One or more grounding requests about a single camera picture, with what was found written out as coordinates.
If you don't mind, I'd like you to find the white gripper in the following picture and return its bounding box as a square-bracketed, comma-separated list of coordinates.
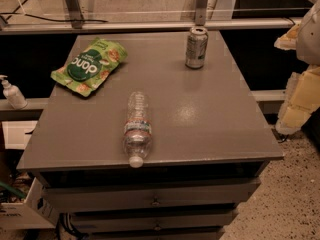
[274, 0, 320, 135]

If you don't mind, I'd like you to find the silver 7up soda can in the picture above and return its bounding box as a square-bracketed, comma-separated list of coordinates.
[185, 26, 208, 69]

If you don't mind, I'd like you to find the green rice chip bag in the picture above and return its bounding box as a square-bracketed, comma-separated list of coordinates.
[51, 38, 127, 97]

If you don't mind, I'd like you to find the grey drawer cabinet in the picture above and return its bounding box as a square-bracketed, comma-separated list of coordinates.
[18, 31, 282, 240]

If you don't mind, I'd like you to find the clear plastic water bottle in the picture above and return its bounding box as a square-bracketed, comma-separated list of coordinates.
[123, 91, 152, 168]

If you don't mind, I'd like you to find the white pump dispenser bottle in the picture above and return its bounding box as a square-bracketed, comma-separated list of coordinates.
[0, 75, 27, 109]

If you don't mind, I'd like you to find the white cardboard box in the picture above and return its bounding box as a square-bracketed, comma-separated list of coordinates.
[0, 179, 59, 230]

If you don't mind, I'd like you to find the metal frame rail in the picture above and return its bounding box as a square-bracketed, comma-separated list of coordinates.
[0, 17, 302, 35]

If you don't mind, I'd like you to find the black cable on floor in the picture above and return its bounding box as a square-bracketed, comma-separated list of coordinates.
[0, 12, 109, 24]

